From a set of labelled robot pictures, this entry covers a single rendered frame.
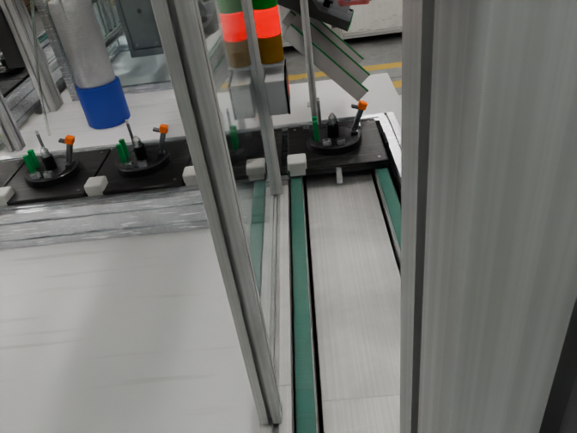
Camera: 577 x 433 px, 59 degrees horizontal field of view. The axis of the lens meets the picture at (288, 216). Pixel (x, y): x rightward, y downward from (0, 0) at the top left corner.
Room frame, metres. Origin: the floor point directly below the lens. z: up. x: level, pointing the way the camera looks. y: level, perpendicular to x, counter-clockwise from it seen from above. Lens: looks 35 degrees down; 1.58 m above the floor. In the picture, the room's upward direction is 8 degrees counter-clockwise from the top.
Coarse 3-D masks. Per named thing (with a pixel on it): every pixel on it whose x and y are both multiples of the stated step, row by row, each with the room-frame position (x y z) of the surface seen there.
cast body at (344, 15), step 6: (336, 0) 1.41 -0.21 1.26; (348, 0) 1.41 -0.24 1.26; (324, 6) 1.44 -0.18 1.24; (330, 6) 1.42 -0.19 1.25; (336, 6) 1.41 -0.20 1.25; (342, 6) 1.40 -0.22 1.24; (348, 6) 1.40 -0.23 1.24; (330, 12) 1.41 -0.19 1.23; (336, 12) 1.41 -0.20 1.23; (342, 12) 1.41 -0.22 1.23; (348, 12) 1.42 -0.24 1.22; (342, 18) 1.40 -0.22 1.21; (348, 18) 1.40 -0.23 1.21
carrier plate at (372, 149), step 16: (288, 128) 1.30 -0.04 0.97; (368, 128) 1.23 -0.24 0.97; (288, 144) 1.20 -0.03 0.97; (304, 144) 1.19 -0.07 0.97; (368, 144) 1.14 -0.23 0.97; (320, 160) 1.10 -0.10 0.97; (336, 160) 1.09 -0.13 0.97; (352, 160) 1.07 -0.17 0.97; (368, 160) 1.06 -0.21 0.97; (384, 160) 1.05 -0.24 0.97
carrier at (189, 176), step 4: (276, 132) 1.29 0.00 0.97; (280, 132) 1.28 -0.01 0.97; (276, 136) 1.26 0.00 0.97; (280, 136) 1.26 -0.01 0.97; (276, 140) 1.24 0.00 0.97; (280, 140) 1.24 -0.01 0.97; (276, 144) 1.21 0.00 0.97; (280, 144) 1.21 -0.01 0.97; (276, 148) 1.19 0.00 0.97; (280, 148) 1.19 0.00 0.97; (280, 152) 1.17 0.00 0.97; (280, 156) 1.14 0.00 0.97; (280, 160) 1.13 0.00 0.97; (192, 164) 1.17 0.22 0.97; (280, 164) 1.10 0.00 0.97; (188, 168) 1.11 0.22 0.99; (192, 168) 1.11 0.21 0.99; (280, 168) 1.08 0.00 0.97; (184, 172) 1.10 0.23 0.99; (188, 172) 1.10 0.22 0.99; (192, 172) 1.09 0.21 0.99; (280, 172) 1.07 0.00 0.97; (184, 176) 1.09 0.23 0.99; (188, 176) 1.09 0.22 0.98; (192, 176) 1.08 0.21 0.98; (184, 180) 1.09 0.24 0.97; (188, 180) 1.09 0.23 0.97; (192, 180) 1.09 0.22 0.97; (196, 180) 1.08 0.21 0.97; (188, 184) 1.09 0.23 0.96; (192, 184) 1.09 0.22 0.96; (196, 184) 1.08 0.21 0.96
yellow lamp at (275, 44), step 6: (276, 36) 0.98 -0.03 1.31; (258, 42) 0.98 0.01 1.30; (264, 42) 0.97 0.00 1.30; (270, 42) 0.97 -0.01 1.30; (276, 42) 0.98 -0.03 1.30; (264, 48) 0.98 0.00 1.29; (270, 48) 0.97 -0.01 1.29; (276, 48) 0.98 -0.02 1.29; (282, 48) 0.99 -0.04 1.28; (264, 54) 0.98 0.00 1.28; (270, 54) 0.97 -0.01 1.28; (276, 54) 0.98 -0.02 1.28; (282, 54) 0.99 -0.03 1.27; (264, 60) 0.98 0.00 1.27; (270, 60) 0.97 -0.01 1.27; (276, 60) 0.98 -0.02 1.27
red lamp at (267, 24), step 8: (272, 8) 0.98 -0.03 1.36; (256, 16) 0.98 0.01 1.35; (264, 16) 0.97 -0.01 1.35; (272, 16) 0.98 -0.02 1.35; (256, 24) 0.98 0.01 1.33; (264, 24) 0.97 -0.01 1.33; (272, 24) 0.98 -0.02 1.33; (264, 32) 0.97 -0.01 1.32; (272, 32) 0.97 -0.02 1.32; (280, 32) 0.99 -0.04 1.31
